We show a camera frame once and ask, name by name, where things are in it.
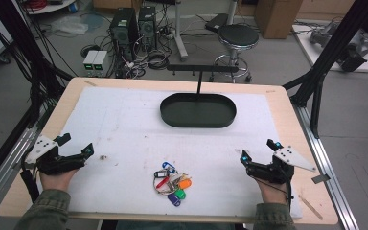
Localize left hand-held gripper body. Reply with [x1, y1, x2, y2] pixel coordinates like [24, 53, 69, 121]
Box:
[23, 134, 87, 176]

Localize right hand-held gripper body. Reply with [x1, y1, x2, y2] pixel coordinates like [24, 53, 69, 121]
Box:
[245, 146, 317, 185]

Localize black key rack with tray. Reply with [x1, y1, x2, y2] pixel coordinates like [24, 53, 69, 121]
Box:
[159, 64, 240, 129]

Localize key bunch with coloured tags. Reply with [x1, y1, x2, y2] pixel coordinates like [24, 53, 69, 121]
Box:
[152, 161, 194, 208]

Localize person's right hand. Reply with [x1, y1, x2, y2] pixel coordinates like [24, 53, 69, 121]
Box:
[254, 177, 290, 206]

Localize person's left hand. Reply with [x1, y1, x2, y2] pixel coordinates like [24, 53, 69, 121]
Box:
[39, 169, 80, 193]

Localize white foam mat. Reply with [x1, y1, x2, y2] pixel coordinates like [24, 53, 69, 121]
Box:
[58, 85, 303, 220]

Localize wooden stick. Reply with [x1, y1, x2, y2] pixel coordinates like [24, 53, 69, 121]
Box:
[297, 194, 324, 221]

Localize white bench power supply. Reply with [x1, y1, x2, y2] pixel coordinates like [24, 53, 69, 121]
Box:
[92, 50, 109, 78]
[82, 50, 100, 78]

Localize white floor board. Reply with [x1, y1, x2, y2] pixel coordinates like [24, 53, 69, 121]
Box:
[291, 23, 368, 74]

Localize black round stool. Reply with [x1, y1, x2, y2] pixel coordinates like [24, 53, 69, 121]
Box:
[208, 24, 261, 83]

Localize clear plastic bag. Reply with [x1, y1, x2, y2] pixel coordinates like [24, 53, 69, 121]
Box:
[50, 15, 90, 35]

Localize grey machine with black parts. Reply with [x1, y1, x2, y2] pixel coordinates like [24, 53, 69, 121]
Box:
[309, 21, 368, 73]

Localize large black computer tower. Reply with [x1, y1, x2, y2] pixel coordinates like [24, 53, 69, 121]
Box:
[109, 7, 139, 62]

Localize brown cardboard box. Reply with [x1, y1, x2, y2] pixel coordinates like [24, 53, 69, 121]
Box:
[254, 0, 304, 40]

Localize round white table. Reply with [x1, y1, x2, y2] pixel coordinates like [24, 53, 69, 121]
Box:
[21, 0, 79, 15]

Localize flat black case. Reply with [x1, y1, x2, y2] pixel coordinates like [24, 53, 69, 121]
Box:
[204, 12, 230, 34]

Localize small black computer tower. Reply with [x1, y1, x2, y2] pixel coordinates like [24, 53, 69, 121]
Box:
[137, 6, 158, 51]

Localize white desk leg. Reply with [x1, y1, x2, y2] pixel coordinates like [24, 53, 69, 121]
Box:
[172, 0, 189, 62]

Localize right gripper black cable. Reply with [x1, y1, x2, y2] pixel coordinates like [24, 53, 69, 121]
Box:
[254, 176, 294, 213]

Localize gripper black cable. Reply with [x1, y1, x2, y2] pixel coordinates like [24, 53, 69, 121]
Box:
[19, 162, 41, 204]
[254, 176, 294, 213]

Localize aluminium rail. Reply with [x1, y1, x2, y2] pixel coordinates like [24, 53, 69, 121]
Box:
[292, 103, 360, 230]
[0, 126, 41, 219]

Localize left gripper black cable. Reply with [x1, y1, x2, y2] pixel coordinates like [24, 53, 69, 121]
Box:
[19, 162, 41, 204]

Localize small metal bracket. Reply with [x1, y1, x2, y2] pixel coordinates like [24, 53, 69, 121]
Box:
[310, 173, 332, 185]

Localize black metal frame post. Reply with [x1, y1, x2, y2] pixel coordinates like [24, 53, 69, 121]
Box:
[0, 0, 75, 128]
[282, 0, 368, 139]

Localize coiled black cable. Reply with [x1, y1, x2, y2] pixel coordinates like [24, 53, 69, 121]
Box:
[147, 50, 171, 71]

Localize red cable coil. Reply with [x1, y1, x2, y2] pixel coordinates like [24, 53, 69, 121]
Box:
[24, 0, 48, 11]

